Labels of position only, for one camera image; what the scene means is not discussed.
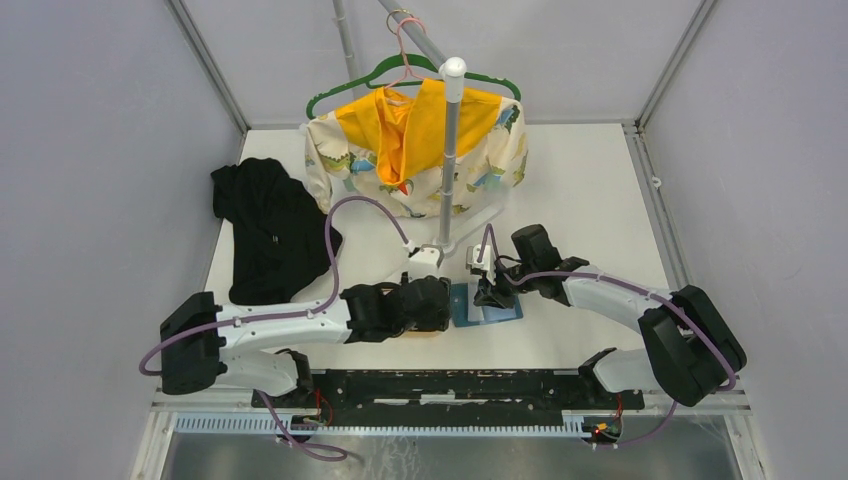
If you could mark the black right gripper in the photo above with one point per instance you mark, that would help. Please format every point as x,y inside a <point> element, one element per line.
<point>494,296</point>

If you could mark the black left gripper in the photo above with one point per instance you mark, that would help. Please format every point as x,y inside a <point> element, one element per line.
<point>439,321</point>

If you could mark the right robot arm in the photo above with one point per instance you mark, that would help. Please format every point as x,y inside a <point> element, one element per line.
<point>689,352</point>

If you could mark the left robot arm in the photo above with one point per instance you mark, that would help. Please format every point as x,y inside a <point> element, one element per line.
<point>206,344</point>

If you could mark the black garment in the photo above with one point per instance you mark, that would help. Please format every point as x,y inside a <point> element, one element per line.
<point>278,231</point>

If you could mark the yellow dinosaur print shirt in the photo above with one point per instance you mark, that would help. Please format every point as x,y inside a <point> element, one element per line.
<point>390,147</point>

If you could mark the white clothes rack stand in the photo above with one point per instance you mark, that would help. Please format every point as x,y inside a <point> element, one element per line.
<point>452,71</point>

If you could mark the green clothes hanger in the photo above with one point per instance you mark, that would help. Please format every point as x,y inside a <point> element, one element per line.
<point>398,61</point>

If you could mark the pink clothes hanger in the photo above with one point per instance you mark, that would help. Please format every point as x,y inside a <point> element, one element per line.
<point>409,77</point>

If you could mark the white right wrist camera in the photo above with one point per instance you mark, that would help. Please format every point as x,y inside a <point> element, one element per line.
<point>481,262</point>

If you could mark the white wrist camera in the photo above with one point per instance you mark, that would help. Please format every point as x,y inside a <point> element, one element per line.
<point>424,261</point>
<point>481,262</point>

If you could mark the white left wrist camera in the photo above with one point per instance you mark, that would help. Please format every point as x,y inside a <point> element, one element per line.
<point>424,261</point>

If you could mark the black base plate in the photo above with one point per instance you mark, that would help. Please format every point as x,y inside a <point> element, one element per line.
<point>454,398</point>

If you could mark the white slotted cable duct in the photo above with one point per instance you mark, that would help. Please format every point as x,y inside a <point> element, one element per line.
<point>263,424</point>

